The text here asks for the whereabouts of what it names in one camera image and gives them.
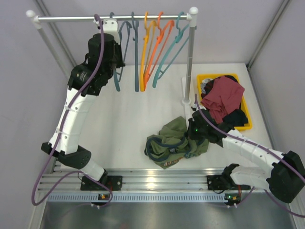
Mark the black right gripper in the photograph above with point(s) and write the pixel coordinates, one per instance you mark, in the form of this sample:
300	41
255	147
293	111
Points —
191	134

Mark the orange hanger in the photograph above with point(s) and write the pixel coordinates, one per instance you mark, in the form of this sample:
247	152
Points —
162	34

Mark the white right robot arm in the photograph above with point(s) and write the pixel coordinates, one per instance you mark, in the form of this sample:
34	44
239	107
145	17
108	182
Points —
283	174

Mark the silver clothes rack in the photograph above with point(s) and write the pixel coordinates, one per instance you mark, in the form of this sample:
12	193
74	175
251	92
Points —
188	18

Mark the maroon shirt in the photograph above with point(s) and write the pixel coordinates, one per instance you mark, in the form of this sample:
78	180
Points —
212	102

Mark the yellow plastic bin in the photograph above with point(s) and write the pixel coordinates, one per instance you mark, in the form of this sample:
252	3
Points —
201	77

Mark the striped garment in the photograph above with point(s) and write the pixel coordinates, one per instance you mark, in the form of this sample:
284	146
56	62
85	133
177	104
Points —
206	86

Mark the yellow hanger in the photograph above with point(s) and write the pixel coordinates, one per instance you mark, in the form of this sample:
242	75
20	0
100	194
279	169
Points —
150	28

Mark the dark teal hanger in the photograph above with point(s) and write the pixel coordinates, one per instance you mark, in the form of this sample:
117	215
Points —
135	25
117	72

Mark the aluminium mounting rail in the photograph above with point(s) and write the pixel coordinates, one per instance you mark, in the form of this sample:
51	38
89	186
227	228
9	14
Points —
147	180

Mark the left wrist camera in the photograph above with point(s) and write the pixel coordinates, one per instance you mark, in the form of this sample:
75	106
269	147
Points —
110	26

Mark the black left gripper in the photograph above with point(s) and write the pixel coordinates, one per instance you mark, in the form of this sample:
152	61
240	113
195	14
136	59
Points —
119	56

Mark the olive green tank top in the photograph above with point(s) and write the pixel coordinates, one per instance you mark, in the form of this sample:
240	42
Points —
172	144

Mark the black garment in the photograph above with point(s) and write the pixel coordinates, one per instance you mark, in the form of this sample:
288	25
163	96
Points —
236	118

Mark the light teal hanger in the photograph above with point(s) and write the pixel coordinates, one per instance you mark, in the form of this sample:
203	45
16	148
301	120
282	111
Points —
160	72

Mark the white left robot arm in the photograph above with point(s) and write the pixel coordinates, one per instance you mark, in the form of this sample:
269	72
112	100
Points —
84	86

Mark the slotted cable duct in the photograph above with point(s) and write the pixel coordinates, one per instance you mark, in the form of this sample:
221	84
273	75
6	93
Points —
144	197

